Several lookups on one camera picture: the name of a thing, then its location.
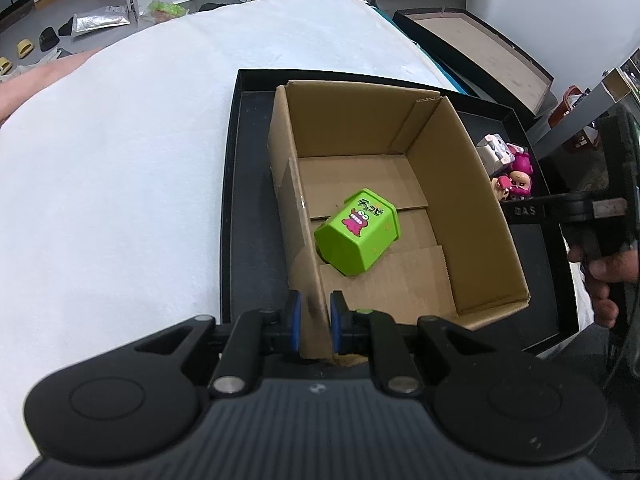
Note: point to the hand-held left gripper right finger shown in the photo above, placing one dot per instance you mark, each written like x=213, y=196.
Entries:
x=336, y=326

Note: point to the green cartoon toy box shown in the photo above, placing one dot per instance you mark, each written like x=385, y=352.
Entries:
x=357, y=237

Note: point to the magenta costume toy figure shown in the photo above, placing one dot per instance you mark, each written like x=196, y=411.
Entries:
x=521, y=165

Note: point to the white grey rabbit cube toy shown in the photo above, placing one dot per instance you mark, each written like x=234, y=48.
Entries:
x=492, y=152

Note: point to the silver foil bag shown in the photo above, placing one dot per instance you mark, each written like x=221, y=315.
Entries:
x=100, y=20

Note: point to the red plastic object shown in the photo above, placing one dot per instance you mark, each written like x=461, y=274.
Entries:
x=565, y=105

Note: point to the black cap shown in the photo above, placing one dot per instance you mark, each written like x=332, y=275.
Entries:
x=212, y=7

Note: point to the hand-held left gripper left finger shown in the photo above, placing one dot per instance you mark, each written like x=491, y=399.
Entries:
x=293, y=321

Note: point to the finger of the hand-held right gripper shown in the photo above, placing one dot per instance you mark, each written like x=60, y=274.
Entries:
x=570, y=208

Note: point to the brown cardboard box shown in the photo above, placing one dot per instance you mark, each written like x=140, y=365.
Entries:
x=465, y=200

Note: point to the brown-haired toy figure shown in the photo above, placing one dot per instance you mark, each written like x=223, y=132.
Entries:
x=501, y=187

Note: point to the yellow slipper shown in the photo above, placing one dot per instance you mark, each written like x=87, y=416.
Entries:
x=25, y=48
x=5, y=66

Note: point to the black slipper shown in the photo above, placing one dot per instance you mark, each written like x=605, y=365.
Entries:
x=49, y=39
x=66, y=26

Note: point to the pink blanket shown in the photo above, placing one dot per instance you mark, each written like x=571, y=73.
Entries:
x=25, y=90

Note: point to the dark grey board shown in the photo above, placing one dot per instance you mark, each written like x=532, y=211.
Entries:
x=575, y=110

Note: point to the black shallow tray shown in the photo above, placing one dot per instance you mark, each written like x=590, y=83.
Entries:
x=250, y=200

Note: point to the black box with cardboard liner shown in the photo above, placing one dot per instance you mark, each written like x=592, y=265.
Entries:
x=480, y=55

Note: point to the person's right hand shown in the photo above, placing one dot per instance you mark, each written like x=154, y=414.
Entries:
x=607, y=270

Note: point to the green snack packet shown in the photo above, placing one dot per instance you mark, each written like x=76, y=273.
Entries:
x=165, y=10

